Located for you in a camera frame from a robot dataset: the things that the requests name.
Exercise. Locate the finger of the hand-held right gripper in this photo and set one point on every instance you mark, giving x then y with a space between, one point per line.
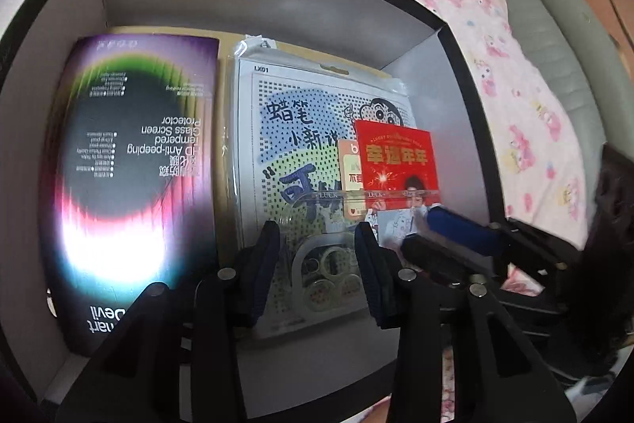
446 259
465 229

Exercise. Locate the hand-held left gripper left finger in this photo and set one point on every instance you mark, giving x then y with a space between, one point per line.
267 264

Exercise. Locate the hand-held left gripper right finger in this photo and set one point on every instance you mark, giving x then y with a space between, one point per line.
369 264

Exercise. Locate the clear plastic case with rings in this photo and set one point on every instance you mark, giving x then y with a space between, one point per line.
327 274

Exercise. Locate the white photo card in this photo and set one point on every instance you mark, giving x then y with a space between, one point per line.
396 225

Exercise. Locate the orange printed card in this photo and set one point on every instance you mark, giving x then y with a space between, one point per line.
349 170

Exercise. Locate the red printed card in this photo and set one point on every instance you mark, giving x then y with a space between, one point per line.
396 155

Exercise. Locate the cartoon bead art kit packet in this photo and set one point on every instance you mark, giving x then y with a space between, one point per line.
277 115

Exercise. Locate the black screen protector box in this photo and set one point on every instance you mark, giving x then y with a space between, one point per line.
133 145

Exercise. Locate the grey sofa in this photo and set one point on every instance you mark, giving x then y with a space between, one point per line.
554 31

